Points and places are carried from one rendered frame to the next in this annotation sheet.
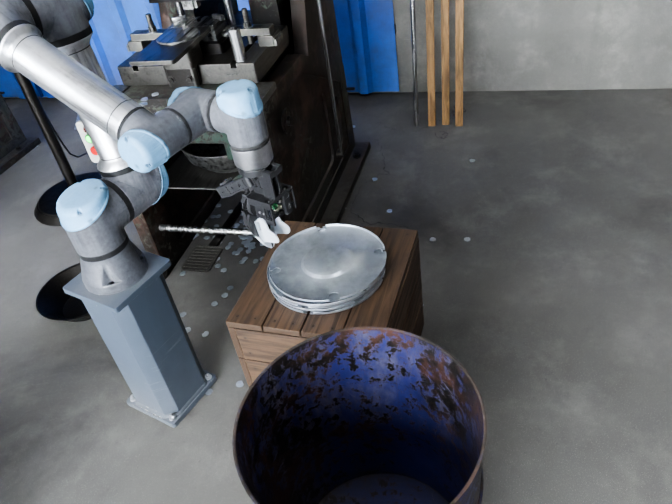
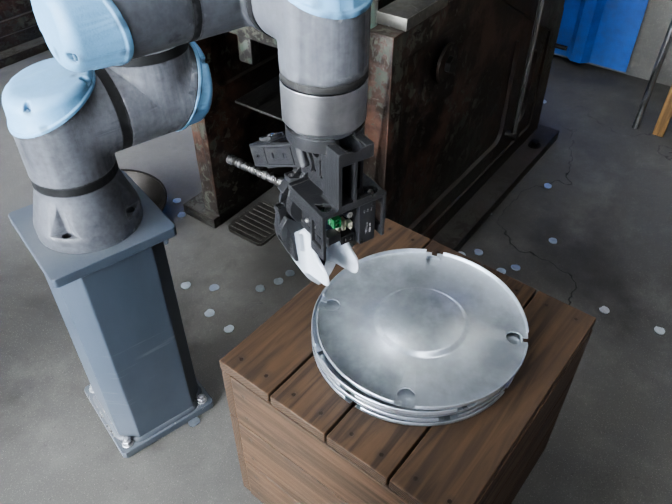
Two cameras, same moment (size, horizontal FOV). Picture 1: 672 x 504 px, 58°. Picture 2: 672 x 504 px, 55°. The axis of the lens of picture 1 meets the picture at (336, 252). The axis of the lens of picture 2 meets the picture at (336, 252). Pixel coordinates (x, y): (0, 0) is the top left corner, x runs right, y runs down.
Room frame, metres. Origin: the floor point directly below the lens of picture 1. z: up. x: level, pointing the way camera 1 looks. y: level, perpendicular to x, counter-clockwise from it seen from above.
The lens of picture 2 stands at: (0.55, -0.02, 1.05)
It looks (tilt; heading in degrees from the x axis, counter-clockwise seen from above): 42 degrees down; 15
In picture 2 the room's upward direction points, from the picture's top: straight up
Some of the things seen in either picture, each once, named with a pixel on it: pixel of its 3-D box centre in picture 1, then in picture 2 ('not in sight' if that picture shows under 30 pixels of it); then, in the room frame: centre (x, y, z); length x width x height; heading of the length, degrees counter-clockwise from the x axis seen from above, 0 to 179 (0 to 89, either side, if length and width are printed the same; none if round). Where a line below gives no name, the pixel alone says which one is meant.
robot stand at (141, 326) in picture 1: (147, 337); (124, 321); (1.17, 0.53, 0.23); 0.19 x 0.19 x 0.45; 53
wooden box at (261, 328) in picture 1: (336, 322); (405, 409); (1.16, 0.03, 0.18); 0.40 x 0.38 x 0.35; 157
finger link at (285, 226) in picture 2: (254, 216); (298, 222); (1.03, 0.15, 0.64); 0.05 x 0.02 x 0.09; 138
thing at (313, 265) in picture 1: (327, 260); (421, 320); (1.16, 0.02, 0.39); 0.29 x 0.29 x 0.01
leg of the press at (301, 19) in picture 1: (312, 100); (498, 45); (1.94, -0.01, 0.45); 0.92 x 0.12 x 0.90; 159
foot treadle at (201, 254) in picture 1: (231, 219); (325, 179); (1.78, 0.34, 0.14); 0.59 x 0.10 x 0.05; 159
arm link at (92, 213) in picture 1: (92, 215); (63, 119); (1.18, 0.52, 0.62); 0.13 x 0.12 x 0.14; 143
